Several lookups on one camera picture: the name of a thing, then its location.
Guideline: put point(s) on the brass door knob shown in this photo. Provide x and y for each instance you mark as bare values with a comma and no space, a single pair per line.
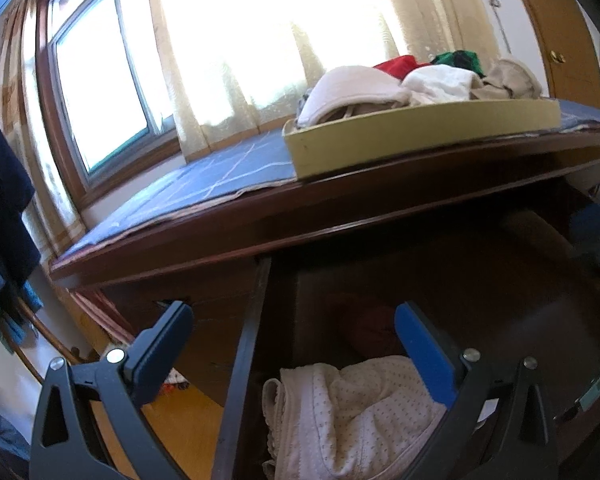
557,57

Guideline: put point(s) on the brown wooden door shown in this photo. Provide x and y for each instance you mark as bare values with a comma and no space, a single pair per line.
560,26

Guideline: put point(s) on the green garment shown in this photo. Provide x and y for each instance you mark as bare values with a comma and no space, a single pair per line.
467,60

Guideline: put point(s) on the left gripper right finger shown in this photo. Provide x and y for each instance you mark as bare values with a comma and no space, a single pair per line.
523,444

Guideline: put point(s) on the wooden coat rack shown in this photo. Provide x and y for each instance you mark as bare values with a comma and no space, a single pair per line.
37,329

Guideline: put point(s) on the blue grey clothes pile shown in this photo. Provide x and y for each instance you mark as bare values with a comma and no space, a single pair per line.
14,448

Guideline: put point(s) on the white dotted underwear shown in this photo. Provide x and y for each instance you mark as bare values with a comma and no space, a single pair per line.
367,421

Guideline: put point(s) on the dark wooden desk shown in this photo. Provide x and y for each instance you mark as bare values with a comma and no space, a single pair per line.
218,282

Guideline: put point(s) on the shallow yellow cardboard box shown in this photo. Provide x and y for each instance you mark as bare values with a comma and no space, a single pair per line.
367,138

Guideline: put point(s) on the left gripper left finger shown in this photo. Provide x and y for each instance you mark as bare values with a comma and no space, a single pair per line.
66,440

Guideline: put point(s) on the red garment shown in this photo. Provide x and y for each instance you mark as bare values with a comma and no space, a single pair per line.
400,66

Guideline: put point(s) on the dark navy hanging jacket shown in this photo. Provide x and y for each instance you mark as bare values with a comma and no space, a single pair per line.
19,255

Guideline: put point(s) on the white folded garment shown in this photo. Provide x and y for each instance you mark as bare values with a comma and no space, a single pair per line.
435,84

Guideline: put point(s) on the beige garment in box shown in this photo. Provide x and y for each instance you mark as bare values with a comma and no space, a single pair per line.
508,79

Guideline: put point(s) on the blue plaid table cloth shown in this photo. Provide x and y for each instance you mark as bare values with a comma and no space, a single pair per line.
250,190

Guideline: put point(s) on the wood framed window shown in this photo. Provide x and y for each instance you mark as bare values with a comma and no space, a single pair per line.
104,100

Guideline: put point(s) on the beige lace curtain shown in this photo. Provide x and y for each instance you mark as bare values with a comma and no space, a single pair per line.
235,68

